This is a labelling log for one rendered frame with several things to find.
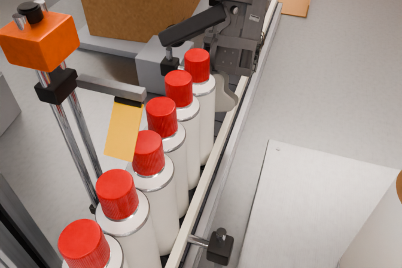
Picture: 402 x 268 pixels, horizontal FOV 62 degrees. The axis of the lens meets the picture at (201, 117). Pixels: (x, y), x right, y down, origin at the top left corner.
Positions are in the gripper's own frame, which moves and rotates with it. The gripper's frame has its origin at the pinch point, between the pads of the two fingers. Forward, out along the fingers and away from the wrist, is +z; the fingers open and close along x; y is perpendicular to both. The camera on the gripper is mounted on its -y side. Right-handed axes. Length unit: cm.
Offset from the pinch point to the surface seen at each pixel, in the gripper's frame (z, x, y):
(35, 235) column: 11.9, -23.8, -11.8
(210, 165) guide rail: 5.5, -5.6, 4.1
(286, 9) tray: -23, 60, 7
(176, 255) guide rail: 12.8, -18.3, 4.2
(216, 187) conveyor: 9.3, -4.8, 5.4
